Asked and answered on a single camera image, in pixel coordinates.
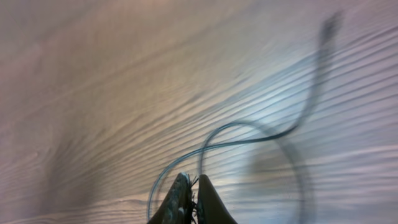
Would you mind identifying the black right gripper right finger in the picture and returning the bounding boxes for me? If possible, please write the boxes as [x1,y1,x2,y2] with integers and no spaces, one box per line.
[197,174,237,224]

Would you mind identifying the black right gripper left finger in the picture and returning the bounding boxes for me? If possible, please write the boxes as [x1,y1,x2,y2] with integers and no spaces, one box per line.
[147,172,193,224]

